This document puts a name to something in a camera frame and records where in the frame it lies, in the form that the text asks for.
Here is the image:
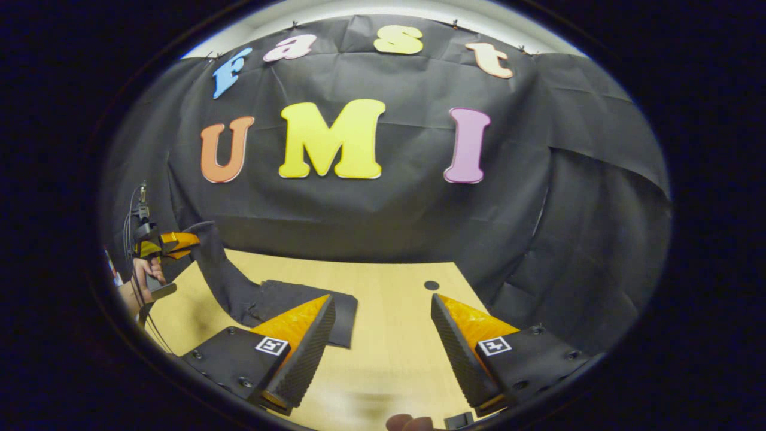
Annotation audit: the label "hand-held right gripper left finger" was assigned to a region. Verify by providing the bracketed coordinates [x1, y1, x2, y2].
[180, 293, 336, 415]

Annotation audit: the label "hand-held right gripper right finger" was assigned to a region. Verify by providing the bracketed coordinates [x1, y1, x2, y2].
[431, 292, 594, 418]

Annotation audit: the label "black backdrop cloth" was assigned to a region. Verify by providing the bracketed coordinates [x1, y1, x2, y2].
[101, 15, 673, 360]

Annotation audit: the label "dark grey jeans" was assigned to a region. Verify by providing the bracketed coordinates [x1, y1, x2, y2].
[183, 220, 359, 350]

